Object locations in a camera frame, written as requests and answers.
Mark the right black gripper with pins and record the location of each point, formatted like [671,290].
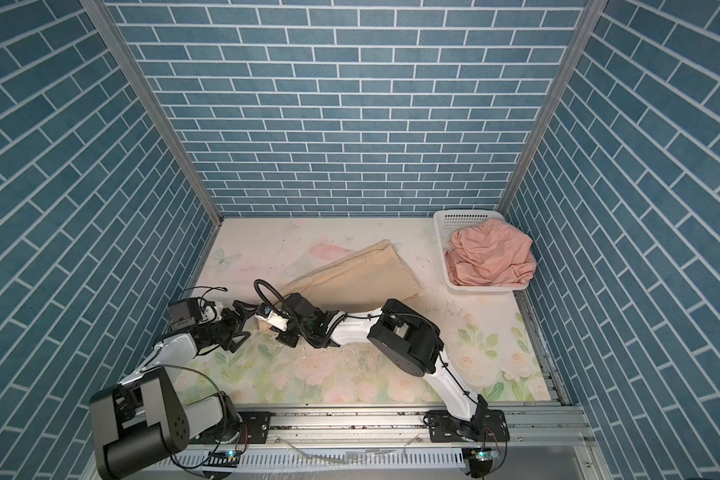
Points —
[282,337]

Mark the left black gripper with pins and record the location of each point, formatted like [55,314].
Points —
[235,323]

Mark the beige shorts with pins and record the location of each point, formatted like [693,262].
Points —
[361,281]

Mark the white plastic basket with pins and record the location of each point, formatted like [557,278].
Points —
[446,223]

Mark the pink shorts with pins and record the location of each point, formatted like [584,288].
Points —
[492,253]

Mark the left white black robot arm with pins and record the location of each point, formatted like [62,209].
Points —
[141,421]

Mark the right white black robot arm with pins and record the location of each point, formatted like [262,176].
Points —
[408,339]

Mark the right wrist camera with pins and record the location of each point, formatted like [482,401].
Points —
[266,315]

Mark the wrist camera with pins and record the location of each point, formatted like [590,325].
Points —
[266,315]
[192,311]

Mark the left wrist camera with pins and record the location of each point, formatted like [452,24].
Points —
[192,311]

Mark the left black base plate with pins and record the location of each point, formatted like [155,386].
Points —
[251,428]

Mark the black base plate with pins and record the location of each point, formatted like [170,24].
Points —
[484,426]
[251,428]

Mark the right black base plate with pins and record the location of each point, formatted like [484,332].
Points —
[484,426]

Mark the aluminium front rail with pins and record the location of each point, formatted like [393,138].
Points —
[547,441]

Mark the left aluminium corner post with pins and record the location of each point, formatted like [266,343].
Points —
[105,25]

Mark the aluminium corner post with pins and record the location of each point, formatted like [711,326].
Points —
[105,25]
[572,55]

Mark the right aluminium corner post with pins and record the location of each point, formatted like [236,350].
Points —
[572,55]

